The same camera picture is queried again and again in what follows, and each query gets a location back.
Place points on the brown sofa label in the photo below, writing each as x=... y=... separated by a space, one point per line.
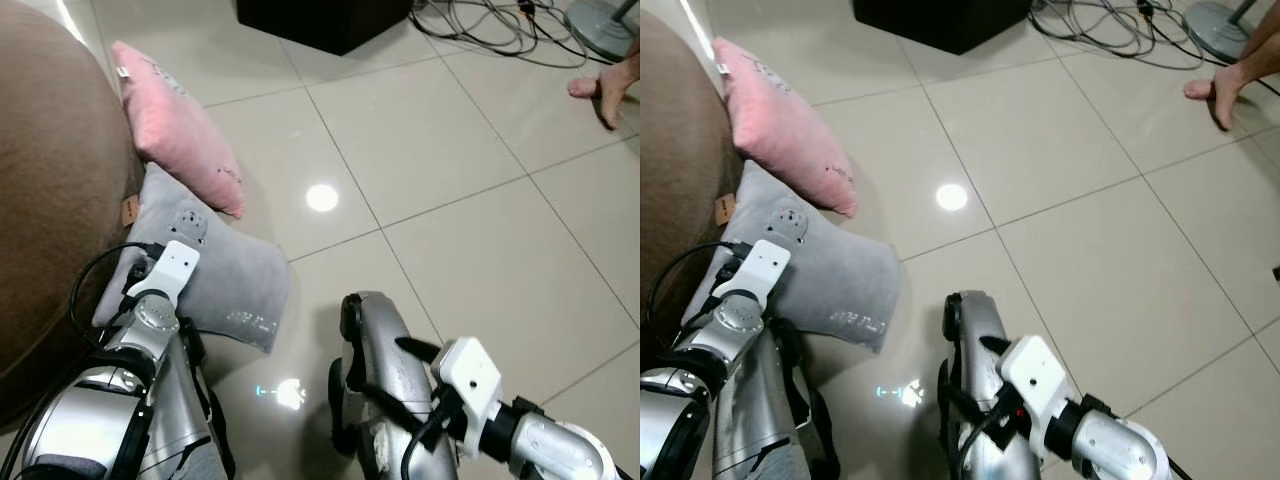
x=129 y=211
x=724 y=209

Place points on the pink pillow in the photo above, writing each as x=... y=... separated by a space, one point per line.
x=175 y=125
x=785 y=125

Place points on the grey round fan base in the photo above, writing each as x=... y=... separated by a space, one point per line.
x=605 y=25
x=1230 y=25

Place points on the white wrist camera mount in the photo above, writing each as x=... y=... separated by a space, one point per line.
x=1032 y=372
x=765 y=268
x=470 y=372
x=176 y=266

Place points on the brown fabric sofa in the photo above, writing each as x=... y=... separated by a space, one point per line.
x=680 y=200
x=50 y=200

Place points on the black box furniture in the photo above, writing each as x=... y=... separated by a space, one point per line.
x=325 y=20
x=945 y=18

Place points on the person's bare foot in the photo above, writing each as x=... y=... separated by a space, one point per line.
x=1235 y=85
x=610 y=85

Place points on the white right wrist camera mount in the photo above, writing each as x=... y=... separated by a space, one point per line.
x=470 y=372
x=1032 y=372

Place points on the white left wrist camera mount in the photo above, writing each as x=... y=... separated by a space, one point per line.
x=765 y=268
x=176 y=266

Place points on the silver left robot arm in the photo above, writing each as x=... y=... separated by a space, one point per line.
x=95 y=410
x=700 y=350

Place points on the grey pillow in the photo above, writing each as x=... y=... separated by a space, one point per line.
x=840 y=280
x=235 y=280

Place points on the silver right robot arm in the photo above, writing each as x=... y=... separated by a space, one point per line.
x=1115 y=450
x=560 y=450

